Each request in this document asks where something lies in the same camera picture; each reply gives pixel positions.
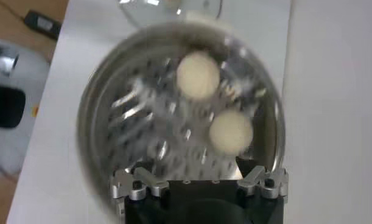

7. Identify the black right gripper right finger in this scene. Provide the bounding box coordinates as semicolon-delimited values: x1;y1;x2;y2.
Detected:
237;166;289;200

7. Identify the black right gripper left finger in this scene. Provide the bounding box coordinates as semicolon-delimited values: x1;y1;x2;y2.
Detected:
111;166;170;201

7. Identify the white steamed baozi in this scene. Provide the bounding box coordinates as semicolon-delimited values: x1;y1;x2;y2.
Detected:
208;109;254;156
175;51;222;101

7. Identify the glass lid with cream handle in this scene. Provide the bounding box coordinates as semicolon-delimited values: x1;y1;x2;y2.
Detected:
118;0;223;28

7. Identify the grey white robot base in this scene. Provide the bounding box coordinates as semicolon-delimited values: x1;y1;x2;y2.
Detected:
0;39;51;177

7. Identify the perforated steel steamer basket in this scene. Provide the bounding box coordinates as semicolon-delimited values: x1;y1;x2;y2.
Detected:
77;21;287;214

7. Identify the black power adapter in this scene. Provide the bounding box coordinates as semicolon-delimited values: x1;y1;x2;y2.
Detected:
23;9;62;40

